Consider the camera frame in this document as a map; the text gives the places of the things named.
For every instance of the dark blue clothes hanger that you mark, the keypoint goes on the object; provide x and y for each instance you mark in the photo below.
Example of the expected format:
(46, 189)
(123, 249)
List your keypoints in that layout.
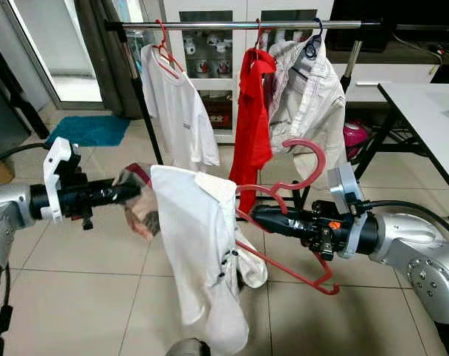
(310, 50)

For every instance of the white printed t-shirt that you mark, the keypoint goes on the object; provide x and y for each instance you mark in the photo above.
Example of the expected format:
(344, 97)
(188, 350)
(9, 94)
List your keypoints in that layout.
(176, 111)

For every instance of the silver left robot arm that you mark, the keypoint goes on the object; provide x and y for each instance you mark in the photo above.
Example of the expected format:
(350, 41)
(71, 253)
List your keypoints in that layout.
(5, 215)

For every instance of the red shirt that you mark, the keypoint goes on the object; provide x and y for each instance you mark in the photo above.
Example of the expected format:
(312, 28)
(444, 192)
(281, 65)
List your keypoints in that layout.
(250, 126)

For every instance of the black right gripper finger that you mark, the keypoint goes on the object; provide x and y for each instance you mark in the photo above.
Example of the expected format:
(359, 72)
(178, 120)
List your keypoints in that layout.
(280, 214)
(287, 226)

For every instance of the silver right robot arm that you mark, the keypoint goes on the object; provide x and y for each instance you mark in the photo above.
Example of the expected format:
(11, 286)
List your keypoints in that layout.
(417, 252)

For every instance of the pink brown garment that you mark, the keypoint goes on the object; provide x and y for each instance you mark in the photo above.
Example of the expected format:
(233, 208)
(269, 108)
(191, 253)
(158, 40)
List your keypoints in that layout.
(139, 211)

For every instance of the glass door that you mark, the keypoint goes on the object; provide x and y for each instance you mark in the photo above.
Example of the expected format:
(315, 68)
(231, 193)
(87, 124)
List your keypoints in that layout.
(53, 44)

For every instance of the pink appliance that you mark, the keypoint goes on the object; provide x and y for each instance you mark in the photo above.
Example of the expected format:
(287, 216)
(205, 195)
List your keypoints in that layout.
(355, 139)

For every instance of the black shelf desk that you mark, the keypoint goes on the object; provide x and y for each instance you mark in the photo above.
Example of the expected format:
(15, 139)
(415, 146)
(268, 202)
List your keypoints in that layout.
(20, 89)

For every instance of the dark curtain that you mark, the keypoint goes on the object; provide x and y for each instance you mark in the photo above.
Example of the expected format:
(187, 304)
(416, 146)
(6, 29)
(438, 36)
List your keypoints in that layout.
(98, 59)

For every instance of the black television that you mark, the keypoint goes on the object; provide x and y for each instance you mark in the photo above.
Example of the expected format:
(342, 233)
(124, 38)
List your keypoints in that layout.
(402, 18)

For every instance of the steel rail clothes rack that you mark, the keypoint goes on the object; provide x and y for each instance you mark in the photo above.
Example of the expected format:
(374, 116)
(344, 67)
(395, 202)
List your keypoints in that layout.
(209, 25)

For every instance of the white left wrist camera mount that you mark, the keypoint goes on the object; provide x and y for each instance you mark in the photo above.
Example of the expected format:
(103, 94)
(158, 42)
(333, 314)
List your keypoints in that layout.
(57, 159)

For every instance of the teal floor mat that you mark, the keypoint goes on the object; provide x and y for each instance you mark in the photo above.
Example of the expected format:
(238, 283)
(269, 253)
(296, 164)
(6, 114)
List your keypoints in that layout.
(87, 131)

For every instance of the white table black legs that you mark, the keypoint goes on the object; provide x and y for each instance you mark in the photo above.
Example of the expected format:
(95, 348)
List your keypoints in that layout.
(432, 111)

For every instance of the beige jacket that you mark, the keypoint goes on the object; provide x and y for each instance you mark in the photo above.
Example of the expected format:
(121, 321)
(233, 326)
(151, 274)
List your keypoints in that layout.
(313, 104)

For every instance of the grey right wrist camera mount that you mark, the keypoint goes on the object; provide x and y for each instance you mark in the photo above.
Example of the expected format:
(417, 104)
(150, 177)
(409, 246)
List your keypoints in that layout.
(345, 185)

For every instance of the white buttoned shirt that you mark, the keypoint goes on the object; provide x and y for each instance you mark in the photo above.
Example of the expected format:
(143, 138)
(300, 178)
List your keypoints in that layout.
(194, 245)

